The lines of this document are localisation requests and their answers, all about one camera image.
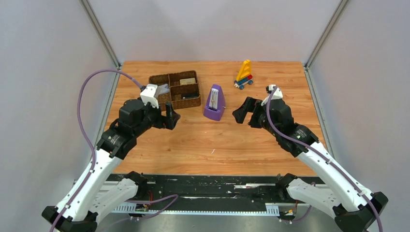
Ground white slotted cable duct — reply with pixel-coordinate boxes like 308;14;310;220
112;204;280;216

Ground left aluminium frame post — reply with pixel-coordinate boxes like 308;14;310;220
79;0;121;69

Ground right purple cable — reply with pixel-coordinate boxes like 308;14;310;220
265;86;384;232

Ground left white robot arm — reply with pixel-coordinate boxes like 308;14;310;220
42;98;180;232

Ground grey card in basket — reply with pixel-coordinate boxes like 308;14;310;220
158;84;170;95

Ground purple metronome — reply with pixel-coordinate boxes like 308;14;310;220
203;84;226;121

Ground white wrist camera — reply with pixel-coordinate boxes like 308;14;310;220
140;84;159;109
261;84;283;106

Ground colourful toy block car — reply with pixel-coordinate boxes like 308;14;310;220
234;59;253;90

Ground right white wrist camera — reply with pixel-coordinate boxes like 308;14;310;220
261;84;283;106

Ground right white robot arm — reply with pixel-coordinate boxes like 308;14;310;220
232;97;388;232

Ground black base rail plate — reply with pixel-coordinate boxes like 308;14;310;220
105;174;324;213

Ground right aluminium frame post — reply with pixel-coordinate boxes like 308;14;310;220
305;0;350;70

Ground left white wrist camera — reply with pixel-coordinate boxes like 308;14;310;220
140;84;159;109

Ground beige card in basket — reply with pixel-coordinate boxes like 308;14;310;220
179;77;197;85

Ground aluminium frame post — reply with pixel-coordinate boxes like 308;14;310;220
305;0;350;70
79;0;121;69

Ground brown wicker divided basket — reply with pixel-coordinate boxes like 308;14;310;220
148;70;201;111

